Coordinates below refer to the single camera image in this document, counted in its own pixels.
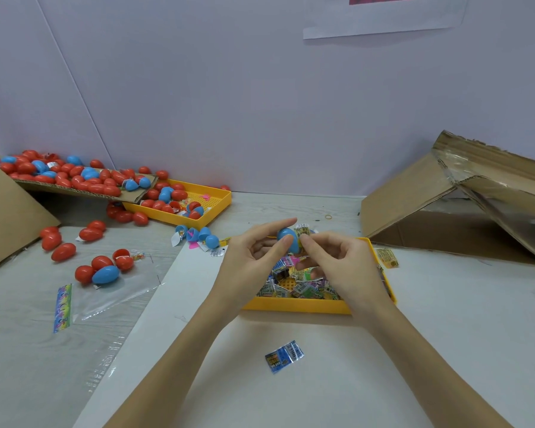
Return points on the brown cardboard sheet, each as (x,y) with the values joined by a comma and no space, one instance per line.
(67,187)

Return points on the person's left forearm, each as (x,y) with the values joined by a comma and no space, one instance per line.
(165,374)

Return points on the pile of plastic eggs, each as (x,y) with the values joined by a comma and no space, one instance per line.
(107,182)

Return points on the clear bag with coloured label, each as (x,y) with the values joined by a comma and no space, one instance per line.
(111,303)

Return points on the yellow label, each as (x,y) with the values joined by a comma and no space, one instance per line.
(386,257)

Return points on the person's left hand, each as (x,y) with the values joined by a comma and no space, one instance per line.
(245,272)

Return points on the torn flattened cardboard box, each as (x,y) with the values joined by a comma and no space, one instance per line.
(401,196)

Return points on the blue packet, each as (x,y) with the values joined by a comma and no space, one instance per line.
(283,356)

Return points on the yellow plastic tray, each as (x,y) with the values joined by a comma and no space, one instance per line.
(290,305)

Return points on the tall brown cardboard box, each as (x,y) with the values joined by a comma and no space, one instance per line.
(4,218)

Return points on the white paper sign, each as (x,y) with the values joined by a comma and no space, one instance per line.
(383,13)

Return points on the single blue plastic egg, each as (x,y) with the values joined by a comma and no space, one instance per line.
(290,239)

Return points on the yellow tray under eggs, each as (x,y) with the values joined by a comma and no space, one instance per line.
(216,205)

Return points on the person's right hand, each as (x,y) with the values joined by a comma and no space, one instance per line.
(352,276)

